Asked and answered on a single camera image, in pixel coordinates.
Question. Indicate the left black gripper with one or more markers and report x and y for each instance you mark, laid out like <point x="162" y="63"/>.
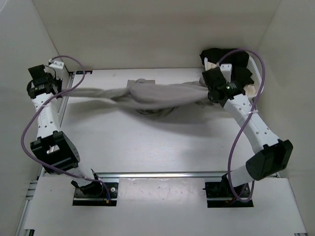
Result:
<point x="58" y="81"/>

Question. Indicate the grey trousers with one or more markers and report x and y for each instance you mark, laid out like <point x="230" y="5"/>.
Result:
<point x="145" y="95"/>

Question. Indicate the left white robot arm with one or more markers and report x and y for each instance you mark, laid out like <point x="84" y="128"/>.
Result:
<point x="52" y="146"/>

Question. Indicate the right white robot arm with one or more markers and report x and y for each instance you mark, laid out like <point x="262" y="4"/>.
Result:
<point x="271" y="154"/>

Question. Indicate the beige garment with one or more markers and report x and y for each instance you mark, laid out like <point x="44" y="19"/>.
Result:
<point x="252" y="89"/>

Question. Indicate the black garment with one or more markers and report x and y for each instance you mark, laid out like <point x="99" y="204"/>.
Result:
<point x="238" y="60"/>

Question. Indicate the white laundry basket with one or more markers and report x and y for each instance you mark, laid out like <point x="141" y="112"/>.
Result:
<point x="209" y="65"/>

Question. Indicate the dark label sticker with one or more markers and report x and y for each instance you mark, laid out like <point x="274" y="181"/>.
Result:
<point x="81" y="72"/>

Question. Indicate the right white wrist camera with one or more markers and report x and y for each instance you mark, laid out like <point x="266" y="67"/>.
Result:
<point x="226" y="70"/>

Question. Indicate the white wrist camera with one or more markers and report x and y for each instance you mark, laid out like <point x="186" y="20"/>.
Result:
<point x="226" y="70"/>
<point x="57" y="65"/>

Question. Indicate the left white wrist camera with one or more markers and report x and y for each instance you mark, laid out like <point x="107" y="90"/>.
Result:
<point x="57" y="65"/>

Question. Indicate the aluminium left rail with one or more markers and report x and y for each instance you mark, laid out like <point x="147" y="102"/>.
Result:
<point x="67" y="83"/>

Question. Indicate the aluminium rail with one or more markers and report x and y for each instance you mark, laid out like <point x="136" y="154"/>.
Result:
<point x="162" y="175"/>
<point x="67" y="83"/>

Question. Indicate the aluminium front rail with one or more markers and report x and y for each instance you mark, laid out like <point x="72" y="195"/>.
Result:
<point x="162" y="175"/>

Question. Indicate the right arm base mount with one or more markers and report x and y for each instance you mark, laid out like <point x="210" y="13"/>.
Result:
<point x="220" y="197"/>

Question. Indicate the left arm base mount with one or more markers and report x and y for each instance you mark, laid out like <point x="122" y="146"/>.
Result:
<point x="95" y="195"/>

